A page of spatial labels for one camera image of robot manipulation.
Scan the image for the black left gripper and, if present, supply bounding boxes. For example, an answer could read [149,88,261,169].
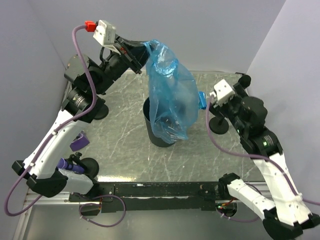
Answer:
[91,33,158,95]

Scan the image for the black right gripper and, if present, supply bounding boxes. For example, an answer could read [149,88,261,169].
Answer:
[204,81,246,134]

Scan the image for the blue detached trash bag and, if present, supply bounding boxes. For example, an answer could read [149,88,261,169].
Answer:
[144,39,199,131]

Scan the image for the dark blue trash bin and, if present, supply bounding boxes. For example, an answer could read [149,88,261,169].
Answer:
[142,97,189,148]

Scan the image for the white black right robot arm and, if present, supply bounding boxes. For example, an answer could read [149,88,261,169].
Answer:
[206,90,320,240]

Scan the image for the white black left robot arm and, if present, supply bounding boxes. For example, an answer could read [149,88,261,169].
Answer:
[12,36,150,201]

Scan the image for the black right mic stand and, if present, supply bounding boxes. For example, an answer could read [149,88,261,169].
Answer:
[209,110,229,135]

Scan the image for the black microphone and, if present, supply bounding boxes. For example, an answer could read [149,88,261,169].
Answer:
[233,74,251,97]

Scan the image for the purple microphone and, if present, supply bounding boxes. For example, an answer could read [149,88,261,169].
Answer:
[56,158,85,174]

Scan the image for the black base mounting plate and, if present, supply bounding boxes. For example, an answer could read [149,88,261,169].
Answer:
[68,181,232,213]

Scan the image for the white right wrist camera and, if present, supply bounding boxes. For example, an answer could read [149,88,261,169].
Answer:
[209,79,236,106]

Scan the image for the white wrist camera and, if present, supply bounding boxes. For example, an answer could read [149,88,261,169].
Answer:
[84,20,120,54]
[209,79,236,106]

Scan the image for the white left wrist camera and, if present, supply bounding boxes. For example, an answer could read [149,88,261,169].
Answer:
[84,20,120,54]

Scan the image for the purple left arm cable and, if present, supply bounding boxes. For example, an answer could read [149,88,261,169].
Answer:
[3,24,127,227]

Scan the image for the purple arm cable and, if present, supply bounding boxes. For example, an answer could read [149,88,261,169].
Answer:
[3,24,127,227]
[204,96,320,223]

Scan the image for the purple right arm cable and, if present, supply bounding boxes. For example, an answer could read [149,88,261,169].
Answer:
[204,96,320,223]

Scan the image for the aluminium rail frame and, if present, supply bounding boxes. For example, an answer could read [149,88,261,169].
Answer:
[23,181,290,206]

